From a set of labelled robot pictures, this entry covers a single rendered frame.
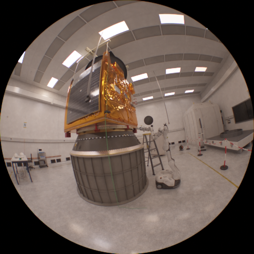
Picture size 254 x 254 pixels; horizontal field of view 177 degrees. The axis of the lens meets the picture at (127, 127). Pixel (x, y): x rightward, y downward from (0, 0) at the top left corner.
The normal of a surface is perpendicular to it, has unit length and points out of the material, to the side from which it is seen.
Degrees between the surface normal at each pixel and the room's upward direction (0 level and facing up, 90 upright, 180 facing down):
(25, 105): 90
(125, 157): 90
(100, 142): 62
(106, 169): 90
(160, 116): 90
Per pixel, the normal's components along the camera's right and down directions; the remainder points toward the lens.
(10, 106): 0.92, -0.16
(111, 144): 0.26, -0.62
